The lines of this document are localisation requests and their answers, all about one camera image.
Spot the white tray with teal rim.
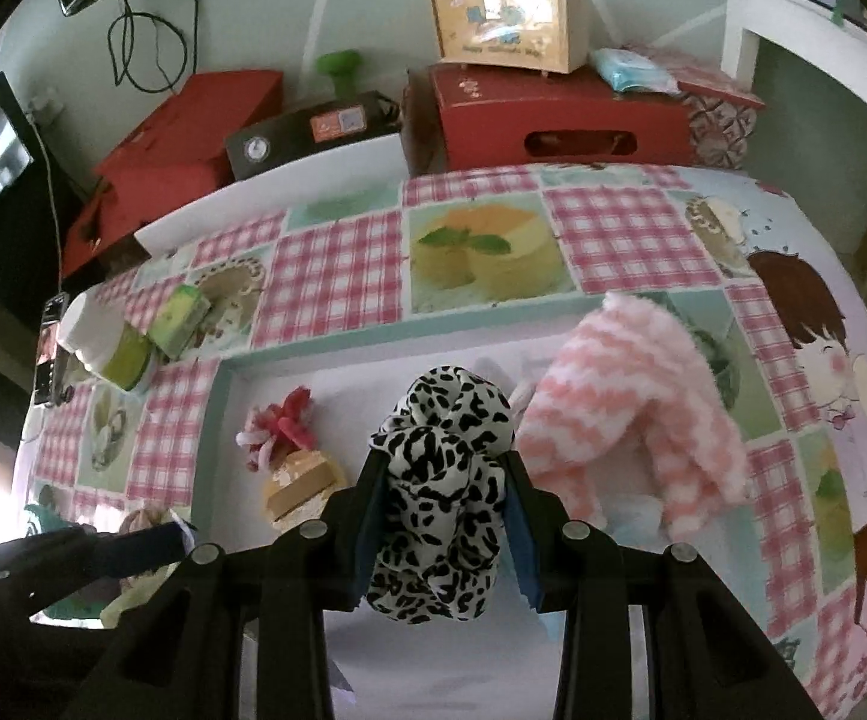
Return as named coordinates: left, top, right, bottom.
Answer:
left=178, top=300, right=742, bottom=720

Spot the white desk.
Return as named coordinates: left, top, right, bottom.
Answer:
left=719, top=0, right=867, bottom=256

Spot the black cable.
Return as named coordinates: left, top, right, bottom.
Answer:
left=108, top=0, right=200, bottom=95

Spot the white board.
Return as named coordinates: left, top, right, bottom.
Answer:
left=133, top=131, right=404, bottom=260

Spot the wooden box with leather handle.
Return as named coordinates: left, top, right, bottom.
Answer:
left=427, top=0, right=592, bottom=76

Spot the black smartphone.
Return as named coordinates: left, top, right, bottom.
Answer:
left=37, top=292, right=67, bottom=406

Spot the pink striped fluffy sock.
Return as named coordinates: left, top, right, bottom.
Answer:
left=515, top=292, right=751, bottom=541

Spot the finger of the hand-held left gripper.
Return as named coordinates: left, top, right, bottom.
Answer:
left=0, top=521, right=194, bottom=616

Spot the green cloth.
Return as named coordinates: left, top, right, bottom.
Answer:
left=99, top=566, right=179, bottom=627

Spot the red box with handle cutout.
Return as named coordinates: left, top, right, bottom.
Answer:
left=401, top=64, right=693, bottom=177

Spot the red and white hair bow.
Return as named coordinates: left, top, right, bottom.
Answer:
left=236, top=388, right=322, bottom=473

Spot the black monitor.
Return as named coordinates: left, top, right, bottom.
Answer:
left=0, top=71, right=97, bottom=331

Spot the cake shaped toy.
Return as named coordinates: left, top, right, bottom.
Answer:
left=262, top=448, right=348, bottom=526

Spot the white bottle with green label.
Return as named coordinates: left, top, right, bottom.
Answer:
left=58, top=289, right=153, bottom=391

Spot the light blue wipes pack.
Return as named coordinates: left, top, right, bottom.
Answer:
left=590, top=47, right=680, bottom=96

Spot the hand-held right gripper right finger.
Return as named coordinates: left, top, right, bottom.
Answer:
left=497, top=450, right=809, bottom=720

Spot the black box with labels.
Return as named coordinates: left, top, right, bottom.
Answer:
left=224, top=90, right=403, bottom=182

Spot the large flat red box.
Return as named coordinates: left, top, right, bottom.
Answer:
left=92, top=70, right=286, bottom=200

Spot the red patterned box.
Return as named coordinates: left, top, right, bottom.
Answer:
left=669, top=64, right=768, bottom=170

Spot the green dumbbell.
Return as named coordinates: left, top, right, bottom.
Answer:
left=315, top=50, right=361, bottom=98

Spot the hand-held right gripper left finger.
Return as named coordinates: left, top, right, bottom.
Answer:
left=58, top=450, right=389, bottom=720

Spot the green tissue pack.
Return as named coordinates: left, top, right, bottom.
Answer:
left=146, top=285, right=213, bottom=361

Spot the leopard print scrunchie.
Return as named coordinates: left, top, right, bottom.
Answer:
left=362, top=365, right=520, bottom=623

